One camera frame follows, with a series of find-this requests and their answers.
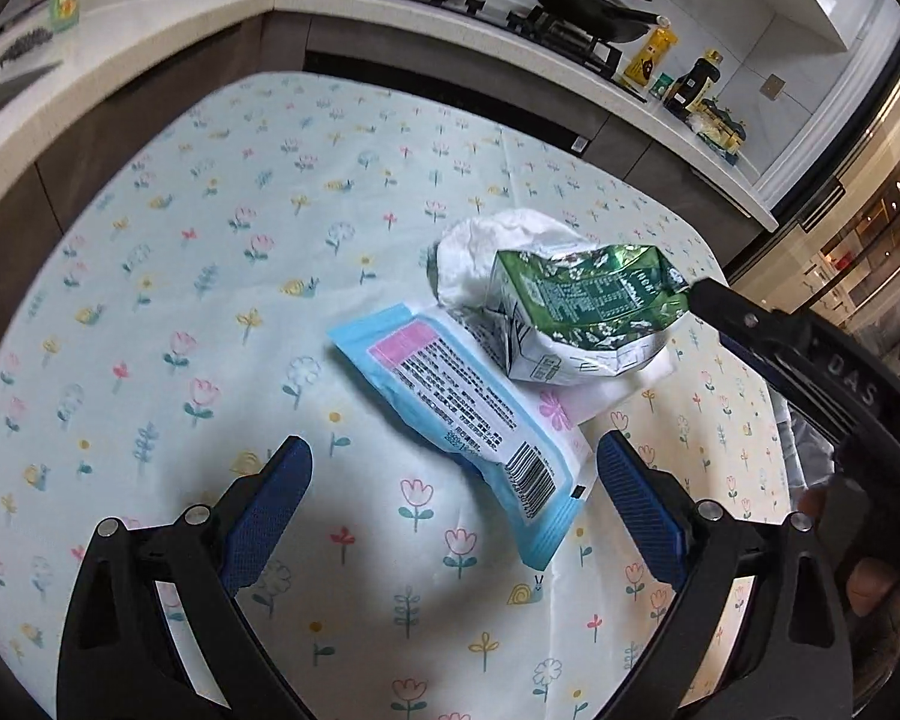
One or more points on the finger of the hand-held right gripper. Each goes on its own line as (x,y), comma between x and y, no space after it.
(750,367)
(727,311)

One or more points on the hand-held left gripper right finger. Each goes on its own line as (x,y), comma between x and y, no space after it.
(637,502)

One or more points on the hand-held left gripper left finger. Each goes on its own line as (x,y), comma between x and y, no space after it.
(266,517)

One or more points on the green drink carton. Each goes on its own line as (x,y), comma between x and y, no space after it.
(585,307)

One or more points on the blue wet wipes packet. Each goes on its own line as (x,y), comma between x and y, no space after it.
(465,405)

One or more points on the white tissue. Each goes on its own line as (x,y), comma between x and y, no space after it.
(480,255)

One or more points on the person's right hand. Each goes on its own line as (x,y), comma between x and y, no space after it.
(881,607)

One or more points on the glass sliding door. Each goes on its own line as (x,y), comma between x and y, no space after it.
(855,240)

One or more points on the pack of small bottles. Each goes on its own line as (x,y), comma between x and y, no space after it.
(720,131)

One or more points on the floral tablecloth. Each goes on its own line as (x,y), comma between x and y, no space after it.
(232,300)

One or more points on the dark oil bottle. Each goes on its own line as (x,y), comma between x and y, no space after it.
(690,86)

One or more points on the yellow bottle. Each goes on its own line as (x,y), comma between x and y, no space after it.
(649,56)

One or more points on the black wok with lid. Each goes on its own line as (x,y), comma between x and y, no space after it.
(585,4)

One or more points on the dark built-in appliance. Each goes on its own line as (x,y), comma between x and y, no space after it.
(450,94)

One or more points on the black gas stove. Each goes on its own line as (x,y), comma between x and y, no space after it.
(487,7)

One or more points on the grey kitchen counter cabinet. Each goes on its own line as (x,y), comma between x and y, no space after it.
(157,112)

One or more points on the steel kitchen sink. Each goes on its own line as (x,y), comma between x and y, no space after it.
(7,90)

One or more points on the dark scrubbing brush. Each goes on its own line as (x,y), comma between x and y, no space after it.
(24,45)

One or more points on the wall socket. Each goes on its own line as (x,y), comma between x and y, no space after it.
(773,86)

